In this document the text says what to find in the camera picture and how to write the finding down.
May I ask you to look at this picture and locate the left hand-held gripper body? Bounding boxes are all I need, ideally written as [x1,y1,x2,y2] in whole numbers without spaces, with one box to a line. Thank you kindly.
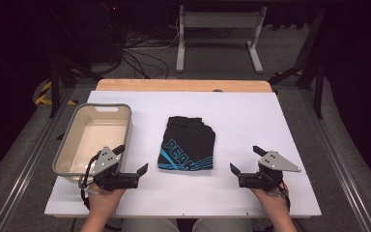
[91,146,140,192]

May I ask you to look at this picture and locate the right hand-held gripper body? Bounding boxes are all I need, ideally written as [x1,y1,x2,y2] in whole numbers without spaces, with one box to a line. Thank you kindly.
[238,150,302,192]

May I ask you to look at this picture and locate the person's left hand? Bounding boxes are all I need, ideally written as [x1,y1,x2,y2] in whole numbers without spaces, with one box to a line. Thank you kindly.
[87,184,128,219]

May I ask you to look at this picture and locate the person's right hand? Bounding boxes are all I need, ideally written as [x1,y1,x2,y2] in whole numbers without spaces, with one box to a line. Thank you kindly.
[250,187,293,221]

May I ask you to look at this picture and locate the beige plastic bin grey rim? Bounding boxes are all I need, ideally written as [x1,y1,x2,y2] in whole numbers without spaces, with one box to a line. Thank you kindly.
[51,102,133,182]

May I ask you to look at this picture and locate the white board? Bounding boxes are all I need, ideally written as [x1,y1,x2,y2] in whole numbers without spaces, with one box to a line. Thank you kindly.
[43,90,323,219]

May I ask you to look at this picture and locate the black folded shirt blue print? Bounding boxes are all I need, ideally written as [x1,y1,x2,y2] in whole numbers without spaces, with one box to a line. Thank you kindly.
[157,115,217,172]

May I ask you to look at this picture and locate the person's right leg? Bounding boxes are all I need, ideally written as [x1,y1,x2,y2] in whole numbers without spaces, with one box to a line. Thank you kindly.
[192,217,254,232]

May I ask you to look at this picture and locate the wooden table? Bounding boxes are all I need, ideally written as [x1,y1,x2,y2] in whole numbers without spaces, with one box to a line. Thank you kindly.
[95,78,273,94]

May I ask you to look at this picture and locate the black metal stand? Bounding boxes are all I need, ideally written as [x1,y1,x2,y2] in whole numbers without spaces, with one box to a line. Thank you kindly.
[268,9,328,120]
[42,6,104,119]

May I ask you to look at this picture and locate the left hand-held gripper cable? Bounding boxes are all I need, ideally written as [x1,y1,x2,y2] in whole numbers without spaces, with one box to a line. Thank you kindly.
[77,154,101,211]

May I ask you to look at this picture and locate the aluminium floor rail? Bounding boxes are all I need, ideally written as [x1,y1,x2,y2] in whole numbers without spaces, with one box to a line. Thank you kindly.
[299,88,371,232]
[0,86,75,232]

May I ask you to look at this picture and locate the black floor cables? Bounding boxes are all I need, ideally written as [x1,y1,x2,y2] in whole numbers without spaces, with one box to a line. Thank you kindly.
[121,28,170,80]

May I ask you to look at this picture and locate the white floor cable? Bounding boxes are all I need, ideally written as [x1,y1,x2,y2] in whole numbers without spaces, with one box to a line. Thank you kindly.
[134,14,182,51]

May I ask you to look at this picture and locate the white metal desk frame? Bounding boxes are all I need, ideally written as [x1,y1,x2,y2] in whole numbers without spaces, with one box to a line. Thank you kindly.
[175,4,269,74]

